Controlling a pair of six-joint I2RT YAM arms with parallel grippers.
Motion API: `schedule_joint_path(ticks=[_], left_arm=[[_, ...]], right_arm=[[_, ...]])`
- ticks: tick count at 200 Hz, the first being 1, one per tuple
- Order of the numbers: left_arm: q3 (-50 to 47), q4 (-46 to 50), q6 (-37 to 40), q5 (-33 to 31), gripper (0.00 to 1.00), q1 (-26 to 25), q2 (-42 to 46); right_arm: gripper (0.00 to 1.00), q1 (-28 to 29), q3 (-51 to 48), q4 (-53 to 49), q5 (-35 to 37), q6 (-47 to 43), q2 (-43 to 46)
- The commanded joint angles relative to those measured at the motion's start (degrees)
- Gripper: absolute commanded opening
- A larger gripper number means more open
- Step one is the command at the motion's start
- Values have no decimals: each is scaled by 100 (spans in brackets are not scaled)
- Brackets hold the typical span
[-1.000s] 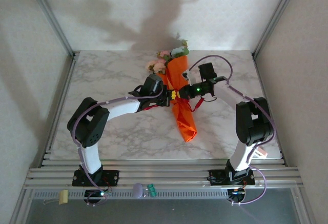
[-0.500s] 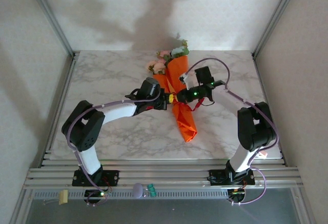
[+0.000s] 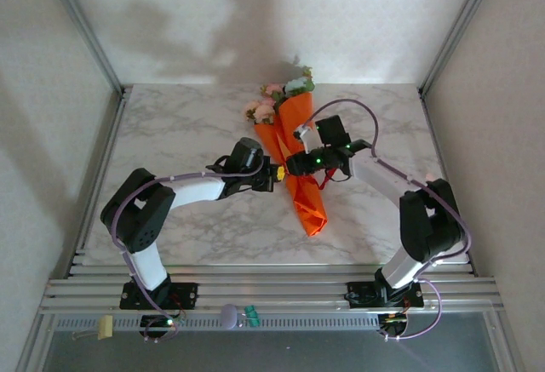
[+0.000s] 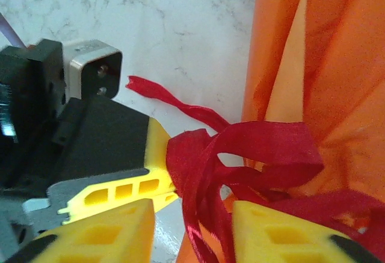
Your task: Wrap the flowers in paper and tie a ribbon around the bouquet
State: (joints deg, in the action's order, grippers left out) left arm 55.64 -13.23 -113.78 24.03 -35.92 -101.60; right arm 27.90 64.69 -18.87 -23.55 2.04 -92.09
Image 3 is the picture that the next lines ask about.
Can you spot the red ribbon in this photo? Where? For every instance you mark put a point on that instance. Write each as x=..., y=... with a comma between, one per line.
x=324, y=180

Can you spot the orange wrapping paper sheet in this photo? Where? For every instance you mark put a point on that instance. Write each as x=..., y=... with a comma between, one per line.
x=311, y=210

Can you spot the pink fake flower bunch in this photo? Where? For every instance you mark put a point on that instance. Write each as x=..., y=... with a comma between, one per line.
x=264, y=112

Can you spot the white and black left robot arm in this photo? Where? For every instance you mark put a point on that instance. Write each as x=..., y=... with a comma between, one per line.
x=136, y=214

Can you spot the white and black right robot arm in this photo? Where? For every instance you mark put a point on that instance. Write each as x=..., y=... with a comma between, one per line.
x=430, y=223

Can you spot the purple oval pebble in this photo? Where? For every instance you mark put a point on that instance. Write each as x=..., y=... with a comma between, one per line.
x=228, y=316

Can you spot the small circuit board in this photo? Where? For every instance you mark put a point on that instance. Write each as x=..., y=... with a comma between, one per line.
x=394, y=323
x=159, y=324

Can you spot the yellow binder clip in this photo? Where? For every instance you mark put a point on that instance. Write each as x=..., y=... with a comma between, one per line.
x=105, y=327

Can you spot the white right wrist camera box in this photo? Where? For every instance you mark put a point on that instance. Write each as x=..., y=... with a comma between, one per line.
x=305, y=135

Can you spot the aluminium table side rail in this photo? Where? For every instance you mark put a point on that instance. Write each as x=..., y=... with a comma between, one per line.
x=111, y=133
x=433, y=133

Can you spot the aluminium frame rail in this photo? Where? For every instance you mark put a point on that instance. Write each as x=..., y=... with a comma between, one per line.
x=277, y=293

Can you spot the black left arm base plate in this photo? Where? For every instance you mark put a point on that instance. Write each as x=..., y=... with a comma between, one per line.
x=187, y=293

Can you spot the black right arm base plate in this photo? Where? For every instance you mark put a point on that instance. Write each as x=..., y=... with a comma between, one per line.
x=359, y=299

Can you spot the aluminium frame post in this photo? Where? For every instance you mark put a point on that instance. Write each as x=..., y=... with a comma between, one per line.
x=459, y=27
x=86, y=27

